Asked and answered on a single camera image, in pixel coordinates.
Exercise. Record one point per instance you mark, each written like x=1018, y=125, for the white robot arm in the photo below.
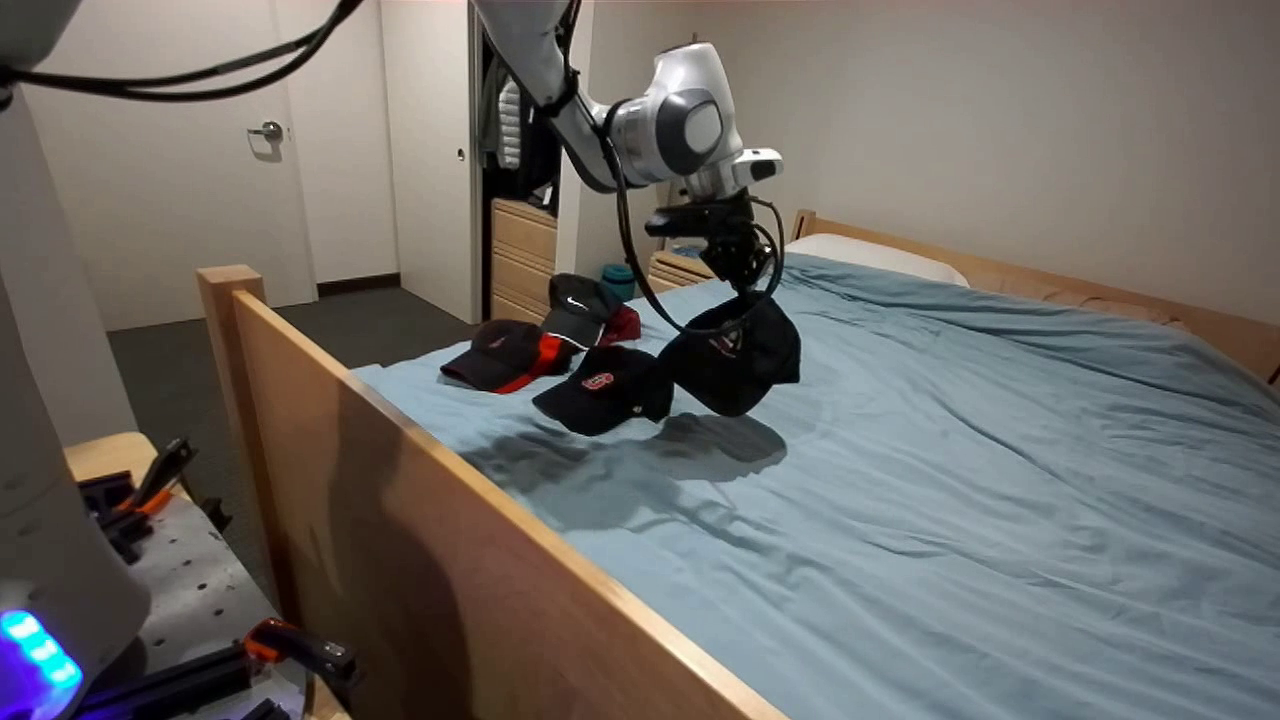
x=82, y=403

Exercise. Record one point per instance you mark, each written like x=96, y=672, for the black orange clamp tool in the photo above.
x=286, y=641

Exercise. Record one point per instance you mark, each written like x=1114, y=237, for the black cap small red patch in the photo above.
x=608, y=390

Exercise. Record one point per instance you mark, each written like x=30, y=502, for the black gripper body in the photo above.
x=732, y=246

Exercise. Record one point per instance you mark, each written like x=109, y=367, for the black cap red white logo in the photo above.
x=732, y=355

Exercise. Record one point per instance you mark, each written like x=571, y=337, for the blue bed sheet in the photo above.
x=960, y=509

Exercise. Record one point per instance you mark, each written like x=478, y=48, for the wooden nightstand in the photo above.
x=668, y=270

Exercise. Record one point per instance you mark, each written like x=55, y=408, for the teal round container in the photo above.
x=616, y=282

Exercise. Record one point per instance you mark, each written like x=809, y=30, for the black cap orange brim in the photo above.
x=509, y=355

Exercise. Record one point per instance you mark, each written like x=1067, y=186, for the perforated metal work table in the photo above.
x=202, y=598

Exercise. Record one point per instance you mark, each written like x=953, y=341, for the black cap white swoosh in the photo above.
x=577, y=309

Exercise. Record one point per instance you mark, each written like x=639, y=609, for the wooden bed frame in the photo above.
x=990, y=494

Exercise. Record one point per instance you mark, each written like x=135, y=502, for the white pillow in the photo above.
x=883, y=259

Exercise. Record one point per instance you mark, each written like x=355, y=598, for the white door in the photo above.
x=162, y=190

